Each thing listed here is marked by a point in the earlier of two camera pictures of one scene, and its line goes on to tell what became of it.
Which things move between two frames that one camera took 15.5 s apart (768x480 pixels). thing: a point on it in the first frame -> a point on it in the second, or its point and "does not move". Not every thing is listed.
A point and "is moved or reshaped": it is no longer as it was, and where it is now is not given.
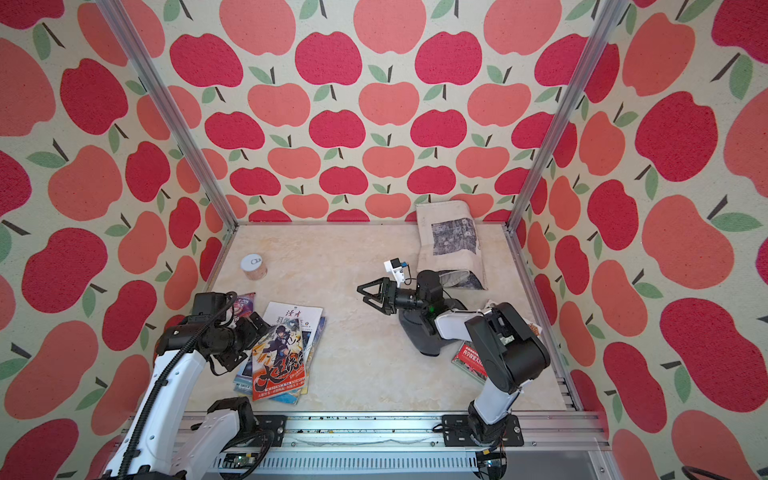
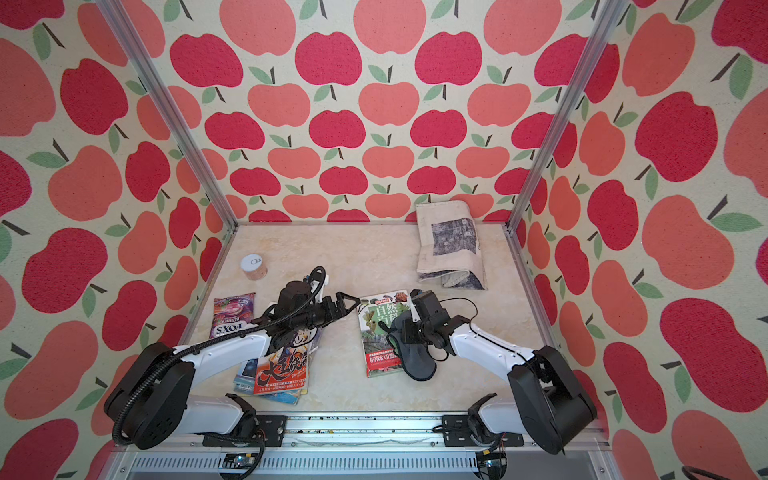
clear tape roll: x=253 y=267 does not move
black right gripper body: x=399 y=298 -> x=416 y=331
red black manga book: x=278 y=362 does not move
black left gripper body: x=237 y=338 -> x=316 y=314
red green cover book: x=467 y=357 -> x=381 y=356
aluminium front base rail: x=413 y=446 does not move
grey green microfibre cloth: x=421 y=333 is moved or reshaped
